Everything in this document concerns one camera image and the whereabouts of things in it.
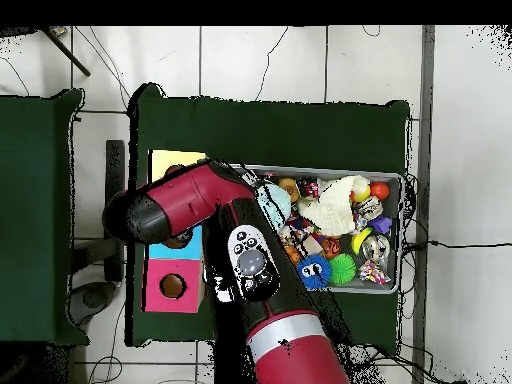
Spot cream waffle cloth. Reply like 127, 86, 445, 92
296, 174, 371, 237

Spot wooden box three holes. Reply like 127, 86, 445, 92
141, 149, 209, 314

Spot mint green waffle cloth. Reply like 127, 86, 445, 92
255, 183, 293, 233

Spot dark green table cloth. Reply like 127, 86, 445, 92
125, 82, 411, 355

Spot blue fuzzy googly-eye ball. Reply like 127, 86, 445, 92
296, 254, 334, 290

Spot green spiky rubber ball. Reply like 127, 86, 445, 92
328, 252, 357, 286

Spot smooth yellow ball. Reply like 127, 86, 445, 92
351, 185, 372, 204

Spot dark green side table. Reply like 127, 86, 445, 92
0, 88, 87, 345

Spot black tripod leg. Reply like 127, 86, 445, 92
39, 26, 92, 78

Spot shallow wire mesh bin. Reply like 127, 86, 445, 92
231, 162, 404, 295

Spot black floor cable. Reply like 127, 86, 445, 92
403, 238, 512, 251

